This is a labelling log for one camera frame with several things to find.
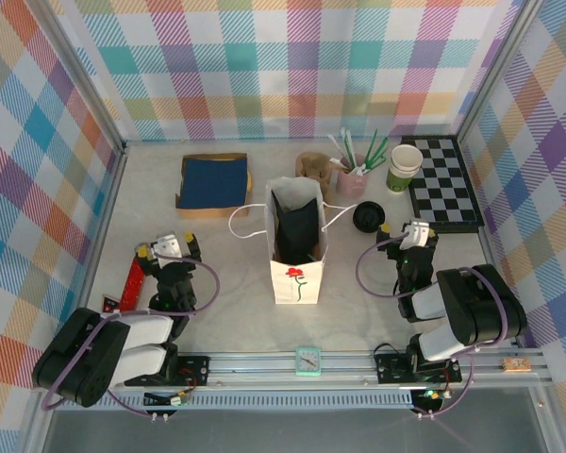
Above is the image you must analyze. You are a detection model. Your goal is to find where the red flat bar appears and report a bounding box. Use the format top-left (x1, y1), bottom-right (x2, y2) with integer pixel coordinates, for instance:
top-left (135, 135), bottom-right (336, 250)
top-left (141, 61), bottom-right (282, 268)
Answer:
top-left (120, 254), bottom-right (148, 310)

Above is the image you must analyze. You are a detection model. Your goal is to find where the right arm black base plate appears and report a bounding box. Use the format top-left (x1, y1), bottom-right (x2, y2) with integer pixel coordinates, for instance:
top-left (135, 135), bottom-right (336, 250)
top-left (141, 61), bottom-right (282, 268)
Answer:
top-left (374, 351), bottom-right (463, 386)

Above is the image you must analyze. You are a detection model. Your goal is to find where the brown cardboard napkin box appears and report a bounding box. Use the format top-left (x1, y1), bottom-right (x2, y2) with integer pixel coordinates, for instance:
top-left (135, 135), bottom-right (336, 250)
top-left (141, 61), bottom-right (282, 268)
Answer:
top-left (175, 152), bottom-right (255, 221)

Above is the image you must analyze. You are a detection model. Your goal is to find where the small mint green clock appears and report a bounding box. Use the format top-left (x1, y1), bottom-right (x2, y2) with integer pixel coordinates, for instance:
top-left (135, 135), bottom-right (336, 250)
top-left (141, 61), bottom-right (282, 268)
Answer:
top-left (294, 346), bottom-right (323, 378)

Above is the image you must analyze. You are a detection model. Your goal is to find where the aluminium front rail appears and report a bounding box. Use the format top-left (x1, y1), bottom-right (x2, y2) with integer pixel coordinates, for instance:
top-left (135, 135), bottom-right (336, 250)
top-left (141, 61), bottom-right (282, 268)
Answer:
top-left (108, 351), bottom-right (551, 391)

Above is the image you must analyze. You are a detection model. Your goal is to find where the pink straw holder cup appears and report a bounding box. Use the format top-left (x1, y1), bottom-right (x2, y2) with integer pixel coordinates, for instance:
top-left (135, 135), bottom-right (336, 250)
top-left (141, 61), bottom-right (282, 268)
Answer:
top-left (335, 164), bottom-right (370, 199)

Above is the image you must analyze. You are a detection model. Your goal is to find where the dark blue paper napkin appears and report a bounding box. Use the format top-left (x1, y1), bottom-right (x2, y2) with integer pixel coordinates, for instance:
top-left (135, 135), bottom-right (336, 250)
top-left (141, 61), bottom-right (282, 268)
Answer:
top-left (271, 188), bottom-right (322, 263)

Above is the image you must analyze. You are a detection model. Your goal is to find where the white flower paper bag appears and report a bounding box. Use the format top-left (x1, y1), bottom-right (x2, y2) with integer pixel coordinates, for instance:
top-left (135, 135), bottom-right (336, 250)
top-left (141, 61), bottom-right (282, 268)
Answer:
top-left (228, 175), bottom-right (358, 307)

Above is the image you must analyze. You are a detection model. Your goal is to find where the stack of black cup lids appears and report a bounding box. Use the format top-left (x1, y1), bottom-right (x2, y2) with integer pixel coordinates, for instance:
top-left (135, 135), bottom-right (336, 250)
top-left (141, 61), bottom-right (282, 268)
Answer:
top-left (352, 200), bottom-right (387, 234)

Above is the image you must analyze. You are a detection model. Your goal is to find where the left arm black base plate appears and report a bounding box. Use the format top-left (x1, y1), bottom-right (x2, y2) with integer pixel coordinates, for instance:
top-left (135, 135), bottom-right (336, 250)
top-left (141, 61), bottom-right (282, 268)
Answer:
top-left (174, 354), bottom-right (212, 389)

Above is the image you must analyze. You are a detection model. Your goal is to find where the stack of green paper cups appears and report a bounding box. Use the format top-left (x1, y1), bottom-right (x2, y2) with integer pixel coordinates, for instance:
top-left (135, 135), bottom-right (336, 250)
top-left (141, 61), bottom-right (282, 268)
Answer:
top-left (386, 143), bottom-right (424, 194)

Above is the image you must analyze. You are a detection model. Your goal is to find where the grey slotted cable duct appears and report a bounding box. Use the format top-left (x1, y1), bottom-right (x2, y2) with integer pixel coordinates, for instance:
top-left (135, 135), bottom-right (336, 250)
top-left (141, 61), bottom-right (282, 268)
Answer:
top-left (93, 394), bottom-right (424, 412)

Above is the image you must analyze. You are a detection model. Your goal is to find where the aluminium side rail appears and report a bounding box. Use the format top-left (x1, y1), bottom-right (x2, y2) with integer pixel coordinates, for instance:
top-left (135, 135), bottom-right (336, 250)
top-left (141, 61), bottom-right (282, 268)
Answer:
top-left (457, 134), bottom-right (524, 350)
top-left (63, 141), bottom-right (128, 355)

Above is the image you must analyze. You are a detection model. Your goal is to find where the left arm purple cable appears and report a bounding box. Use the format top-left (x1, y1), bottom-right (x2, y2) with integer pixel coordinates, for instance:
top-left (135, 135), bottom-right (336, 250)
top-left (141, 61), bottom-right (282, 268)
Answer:
top-left (42, 257), bottom-right (221, 419)

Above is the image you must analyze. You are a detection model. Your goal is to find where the black and white chessboard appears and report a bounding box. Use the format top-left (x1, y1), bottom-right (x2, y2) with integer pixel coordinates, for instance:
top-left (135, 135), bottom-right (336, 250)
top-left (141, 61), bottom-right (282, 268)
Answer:
top-left (399, 135), bottom-right (486, 233)

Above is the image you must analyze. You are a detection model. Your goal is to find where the aluminium frame post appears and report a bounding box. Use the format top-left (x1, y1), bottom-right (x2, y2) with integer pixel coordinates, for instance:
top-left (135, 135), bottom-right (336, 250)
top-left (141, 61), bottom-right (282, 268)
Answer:
top-left (455, 0), bottom-right (546, 143)
top-left (35, 0), bottom-right (128, 152)

